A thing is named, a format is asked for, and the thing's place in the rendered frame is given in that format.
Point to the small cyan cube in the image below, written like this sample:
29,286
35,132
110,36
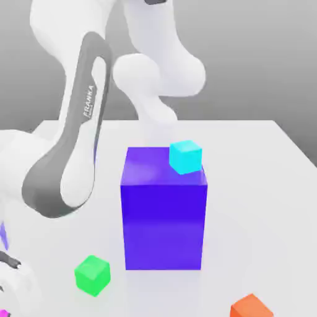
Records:
185,157

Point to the small magenta cube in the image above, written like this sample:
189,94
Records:
3,314

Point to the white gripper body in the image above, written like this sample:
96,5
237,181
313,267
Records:
17,292

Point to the small orange cube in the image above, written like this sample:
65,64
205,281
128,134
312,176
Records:
250,308

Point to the large purple box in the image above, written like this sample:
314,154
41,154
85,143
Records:
163,223

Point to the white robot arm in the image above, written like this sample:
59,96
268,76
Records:
74,138

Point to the small green cube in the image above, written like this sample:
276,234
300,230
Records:
92,276

